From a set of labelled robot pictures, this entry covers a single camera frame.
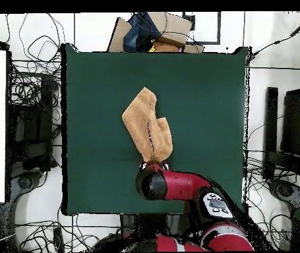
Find brown cardboard sheet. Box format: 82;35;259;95
107;17;133;53

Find black upright post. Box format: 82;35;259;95
262;86;279;181

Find dark green table cloth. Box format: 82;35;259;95
60;43;251;215

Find black chair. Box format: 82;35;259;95
281;88;300;159

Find black wheeled stand base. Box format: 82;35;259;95
7;169;50;211

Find black cable with adapter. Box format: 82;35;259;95
249;11;300;67

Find blue jeans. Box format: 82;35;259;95
123;12;164;53

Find black cable tangle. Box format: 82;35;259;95
5;13;66;125
245;157;294;251

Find orange-brown cloth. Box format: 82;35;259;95
150;39;186;53

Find dark-framed white board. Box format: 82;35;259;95
183;11;222;45

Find brown cardboard box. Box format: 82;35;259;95
146;11;194;45

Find black equipment stand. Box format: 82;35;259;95
7;73;58;172

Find orange terry towel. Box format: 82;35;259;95
121;86;174;163

